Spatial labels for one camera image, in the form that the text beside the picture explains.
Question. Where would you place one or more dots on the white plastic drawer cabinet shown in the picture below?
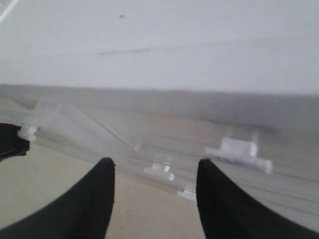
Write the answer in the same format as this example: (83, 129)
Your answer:
(221, 60)

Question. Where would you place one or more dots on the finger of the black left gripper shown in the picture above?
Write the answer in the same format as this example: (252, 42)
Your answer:
(10, 144)

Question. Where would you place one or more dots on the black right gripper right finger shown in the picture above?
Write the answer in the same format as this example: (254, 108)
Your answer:
(228, 212)

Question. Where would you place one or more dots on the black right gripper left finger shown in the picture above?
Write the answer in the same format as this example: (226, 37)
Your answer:
(83, 212)

